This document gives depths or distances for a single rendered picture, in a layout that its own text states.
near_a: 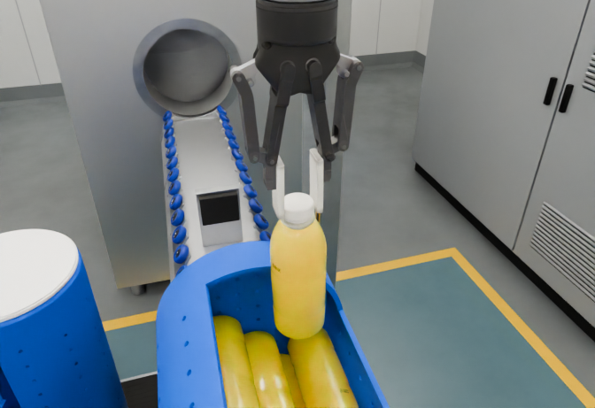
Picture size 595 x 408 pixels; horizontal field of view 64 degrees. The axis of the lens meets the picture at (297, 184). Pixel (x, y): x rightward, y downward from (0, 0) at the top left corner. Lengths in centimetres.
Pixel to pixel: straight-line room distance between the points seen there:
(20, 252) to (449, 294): 192
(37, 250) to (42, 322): 18
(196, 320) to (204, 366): 7
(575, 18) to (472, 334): 139
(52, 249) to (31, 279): 9
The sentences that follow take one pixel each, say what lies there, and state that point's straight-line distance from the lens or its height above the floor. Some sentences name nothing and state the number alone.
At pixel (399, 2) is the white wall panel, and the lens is 555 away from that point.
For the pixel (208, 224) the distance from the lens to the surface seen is 114.
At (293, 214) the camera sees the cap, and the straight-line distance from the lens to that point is 53.
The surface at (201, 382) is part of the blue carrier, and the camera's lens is 57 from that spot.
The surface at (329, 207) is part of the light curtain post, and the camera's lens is 138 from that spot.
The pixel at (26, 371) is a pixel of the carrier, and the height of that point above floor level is 90.
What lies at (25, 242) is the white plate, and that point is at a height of 104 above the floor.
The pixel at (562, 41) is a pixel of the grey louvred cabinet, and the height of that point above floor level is 116.
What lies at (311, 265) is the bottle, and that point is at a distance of 57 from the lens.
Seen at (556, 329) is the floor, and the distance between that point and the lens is 251.
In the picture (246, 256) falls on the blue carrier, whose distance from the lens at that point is 67.
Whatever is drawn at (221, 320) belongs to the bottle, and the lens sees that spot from 71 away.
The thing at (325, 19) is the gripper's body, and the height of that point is 157.
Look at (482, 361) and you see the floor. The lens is 225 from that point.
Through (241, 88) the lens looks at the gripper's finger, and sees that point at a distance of 46.
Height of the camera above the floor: 167
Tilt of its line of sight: 32 degrees down
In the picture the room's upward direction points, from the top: straight up
